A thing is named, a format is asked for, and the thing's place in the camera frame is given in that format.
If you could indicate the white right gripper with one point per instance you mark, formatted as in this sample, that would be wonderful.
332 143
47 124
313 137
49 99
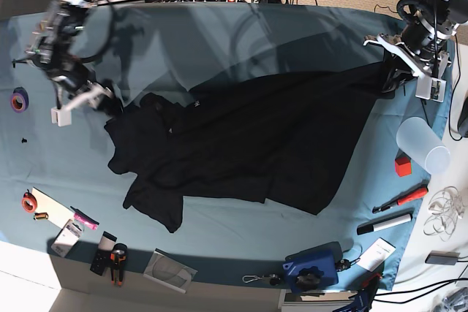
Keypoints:
94 95

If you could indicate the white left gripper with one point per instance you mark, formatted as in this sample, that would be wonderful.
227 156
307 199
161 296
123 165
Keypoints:
400 65

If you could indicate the black t-shirt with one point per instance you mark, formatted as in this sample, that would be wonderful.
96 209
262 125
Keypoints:
288 138

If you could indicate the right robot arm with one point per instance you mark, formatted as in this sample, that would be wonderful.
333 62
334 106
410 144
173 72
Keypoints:
74 84

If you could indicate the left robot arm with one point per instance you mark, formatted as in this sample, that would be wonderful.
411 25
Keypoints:
420 51

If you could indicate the short black rod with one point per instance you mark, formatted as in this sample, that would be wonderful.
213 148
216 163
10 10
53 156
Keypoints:
424 104

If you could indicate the translucent plastic cup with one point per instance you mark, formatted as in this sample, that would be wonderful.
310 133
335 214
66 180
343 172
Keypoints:
416 139

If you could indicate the purple tape roll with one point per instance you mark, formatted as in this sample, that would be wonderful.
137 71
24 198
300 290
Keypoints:
19 100

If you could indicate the red cube block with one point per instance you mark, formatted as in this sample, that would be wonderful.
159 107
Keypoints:
403 166

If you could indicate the pink packaged item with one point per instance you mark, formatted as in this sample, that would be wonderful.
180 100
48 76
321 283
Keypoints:
84 219

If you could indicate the white paper sheet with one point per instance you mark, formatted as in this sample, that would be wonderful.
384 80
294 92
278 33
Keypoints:
57 213

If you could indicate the orange tape roll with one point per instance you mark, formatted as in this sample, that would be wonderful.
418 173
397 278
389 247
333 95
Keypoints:
29 202

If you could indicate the gold battery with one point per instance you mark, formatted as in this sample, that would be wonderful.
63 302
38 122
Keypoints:
41 216

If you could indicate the battery blister pack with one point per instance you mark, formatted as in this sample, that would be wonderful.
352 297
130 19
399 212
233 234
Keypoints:
67 238

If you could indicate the black and white marker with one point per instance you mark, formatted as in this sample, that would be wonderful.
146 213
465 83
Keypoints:
384 224

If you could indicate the orange black pliers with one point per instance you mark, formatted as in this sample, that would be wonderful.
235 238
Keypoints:
118 259

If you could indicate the clear cd sleeve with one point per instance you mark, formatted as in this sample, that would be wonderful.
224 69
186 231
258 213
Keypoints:
168 272

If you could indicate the white booklet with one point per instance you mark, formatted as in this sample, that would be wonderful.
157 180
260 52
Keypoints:
375 255

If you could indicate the grey phone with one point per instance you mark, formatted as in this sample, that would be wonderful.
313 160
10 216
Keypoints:
442 258

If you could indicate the blue case with knob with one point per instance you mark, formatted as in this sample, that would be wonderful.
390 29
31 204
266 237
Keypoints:
310 271

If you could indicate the silver carabiner keyring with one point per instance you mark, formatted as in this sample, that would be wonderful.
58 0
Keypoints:
272 279

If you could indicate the red handled screwdriver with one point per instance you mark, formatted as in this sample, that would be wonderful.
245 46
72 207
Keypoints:
413 195

